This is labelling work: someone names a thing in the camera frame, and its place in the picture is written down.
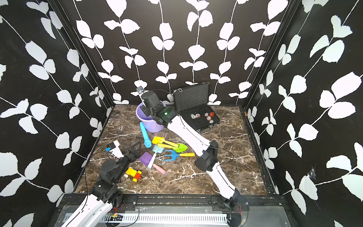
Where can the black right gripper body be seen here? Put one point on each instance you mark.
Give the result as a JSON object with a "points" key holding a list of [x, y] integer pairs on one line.
{"points": [[148, 113]]}

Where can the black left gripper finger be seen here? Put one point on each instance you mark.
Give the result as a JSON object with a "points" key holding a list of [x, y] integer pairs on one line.
{"points": [[134, 155], [135, 149]]}

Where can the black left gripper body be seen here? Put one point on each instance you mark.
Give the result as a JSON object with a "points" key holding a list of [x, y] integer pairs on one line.
{"points": [[122, 163]]}

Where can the purple toy scoop pink handle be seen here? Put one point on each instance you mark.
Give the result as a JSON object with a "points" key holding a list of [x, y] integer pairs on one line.
{"points": [[146, 158]]}

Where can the blue toy rake yellow handle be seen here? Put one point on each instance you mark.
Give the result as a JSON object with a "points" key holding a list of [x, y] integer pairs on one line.
{"points": [[174, 155]]}

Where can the light blue toy shovel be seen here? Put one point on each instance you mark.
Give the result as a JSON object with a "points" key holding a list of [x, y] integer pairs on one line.
{"points": [[156, 149]]}

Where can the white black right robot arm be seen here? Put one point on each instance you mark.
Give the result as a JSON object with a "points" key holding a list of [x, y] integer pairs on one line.
{"points": [[206, 150]]}

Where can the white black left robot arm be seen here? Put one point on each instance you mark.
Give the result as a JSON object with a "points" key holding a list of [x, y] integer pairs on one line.
{"points": [[104, 196]]}

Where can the yellow red toy truck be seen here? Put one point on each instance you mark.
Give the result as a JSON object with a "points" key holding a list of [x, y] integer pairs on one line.
{"points": [[133, 174]]}

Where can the purple plastic bucket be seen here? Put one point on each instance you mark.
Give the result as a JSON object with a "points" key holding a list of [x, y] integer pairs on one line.
{"points": [[149, 123]]}

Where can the black open foam-lined case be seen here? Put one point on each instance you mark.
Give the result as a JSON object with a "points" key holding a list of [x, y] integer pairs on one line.
{"points": [[194, 98]]}

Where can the white perforated strip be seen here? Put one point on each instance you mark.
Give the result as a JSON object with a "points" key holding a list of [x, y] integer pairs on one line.
{"points": [[158, 218]]}

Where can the red white round parts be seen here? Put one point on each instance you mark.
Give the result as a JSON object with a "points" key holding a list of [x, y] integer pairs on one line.
{"points": [[203, 118]]}

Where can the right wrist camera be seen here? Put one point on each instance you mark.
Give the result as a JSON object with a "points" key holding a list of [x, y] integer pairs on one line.
{"points": [[140, 90]]}

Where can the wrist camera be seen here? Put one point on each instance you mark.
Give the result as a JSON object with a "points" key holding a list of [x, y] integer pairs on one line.
{"points": [[140, 90], [114, 149]]}

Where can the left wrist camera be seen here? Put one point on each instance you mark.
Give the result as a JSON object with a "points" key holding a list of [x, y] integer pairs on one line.
{"points": [[114, 149]]}

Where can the yellow toy spade wooden handle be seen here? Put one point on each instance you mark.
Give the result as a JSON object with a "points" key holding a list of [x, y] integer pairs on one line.
{"points": [[161, 140]]}

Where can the green toy trowel wooden handle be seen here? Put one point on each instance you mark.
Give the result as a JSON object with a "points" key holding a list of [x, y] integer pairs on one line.
{"points": [[180, 148]]}

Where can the black front mounting rail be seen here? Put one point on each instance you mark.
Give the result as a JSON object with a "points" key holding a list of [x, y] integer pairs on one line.
{"points": [[216, 202]]}

